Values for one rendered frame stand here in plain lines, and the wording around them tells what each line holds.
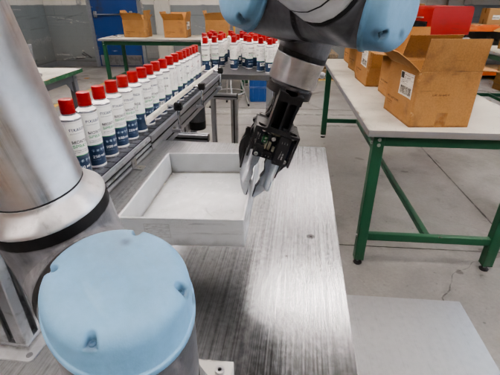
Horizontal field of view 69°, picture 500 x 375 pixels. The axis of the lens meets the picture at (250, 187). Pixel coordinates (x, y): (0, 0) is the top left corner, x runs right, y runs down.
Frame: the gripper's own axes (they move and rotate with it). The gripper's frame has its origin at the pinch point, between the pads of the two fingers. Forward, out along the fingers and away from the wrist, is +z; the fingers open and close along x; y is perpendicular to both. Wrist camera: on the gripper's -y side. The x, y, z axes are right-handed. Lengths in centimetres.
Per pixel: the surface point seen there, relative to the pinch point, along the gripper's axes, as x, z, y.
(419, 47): 75, -34, -140
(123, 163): -33, 22, -36
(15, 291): -29.2, 15.4, 22.0
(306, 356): 13.1, 12.0, 23.7
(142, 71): -40, 3, -68
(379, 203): 113, 66, -168
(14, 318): -28.4, 18.9, 23.6
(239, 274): 2.7, 15.3, 6.3
